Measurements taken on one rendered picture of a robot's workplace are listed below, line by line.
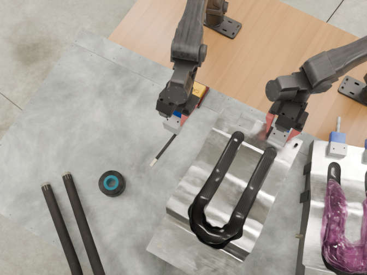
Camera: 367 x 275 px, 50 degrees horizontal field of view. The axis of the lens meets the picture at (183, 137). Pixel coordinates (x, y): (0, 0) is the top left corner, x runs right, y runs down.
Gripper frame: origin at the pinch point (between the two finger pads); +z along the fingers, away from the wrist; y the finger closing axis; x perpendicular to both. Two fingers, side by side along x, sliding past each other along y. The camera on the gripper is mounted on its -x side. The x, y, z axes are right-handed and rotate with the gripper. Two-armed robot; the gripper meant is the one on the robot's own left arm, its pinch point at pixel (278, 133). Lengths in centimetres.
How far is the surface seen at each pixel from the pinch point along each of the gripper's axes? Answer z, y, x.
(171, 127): 3.2, -28.1, -15.0
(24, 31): 66, -164, 68
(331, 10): 17, -4, 153
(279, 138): -0.1, 1.0, -1.6
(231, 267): 24.2, 5.2, -32.4
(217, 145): 7.6, -14.6, -8.6
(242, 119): 3.5, -11.9, 3.1
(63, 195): 33, -51, -35
